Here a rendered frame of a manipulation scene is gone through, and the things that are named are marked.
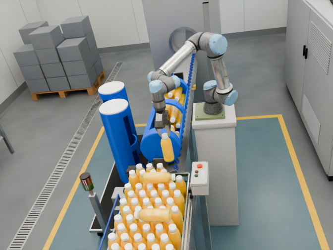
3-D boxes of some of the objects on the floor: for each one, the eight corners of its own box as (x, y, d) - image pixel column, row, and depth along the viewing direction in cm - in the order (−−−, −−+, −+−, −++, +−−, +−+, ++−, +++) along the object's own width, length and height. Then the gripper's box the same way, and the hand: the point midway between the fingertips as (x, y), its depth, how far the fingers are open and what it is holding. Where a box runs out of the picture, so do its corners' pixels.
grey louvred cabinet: (318, 81, 483) (331, -21, 404) (382, 180, 307) (426, 34, 228) (281, 84, 493) (286, -15, 414) (322, 182, 317) (345, 42, 238)
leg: (196, 166, 364) (191, 121, 330) (196, 170, 359) (190, 124, 325) (192, 166, 365) (185, 122, 331) (191, 170, 360) (185, 125, 326)
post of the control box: (214, 271, 257) (204, 181, 202) (214, 275, 254) (203, 186, 199) (209, 270, 258) (197, 181, 203) (209, 275, 254) (197, 186, 200)
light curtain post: (219, 142, 395) (208, 1, 302) (219, 145, 390) (208, 3, 297) (214, 142, 396) (202, 2, 304) (214, 145, 391) (201, 3, 299)
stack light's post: (133, 288, 255) (96, 192, 195) (132, 293, 252) (94, 197, 192) (128, 288, 256) (90, 192, 196) (127, 293, 252) (87, 197, 192)
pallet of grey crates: (106, 75, 628) (88, 15, 563) (94, 94, 563) (73, 29, 498) (50, 81, 649) (27, 23, 584) (32, 100, 584) (5, 37, 519)
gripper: (170, 100, 188) (175, 130, 199) (151, 102, 190) (157, 131, 202) (168, 108, 181) (173, 138, 192) (148, 109, 183) (155, 139, 195)
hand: (164, 135), depth 194 cm, fingers closed on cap, 4 cm apart
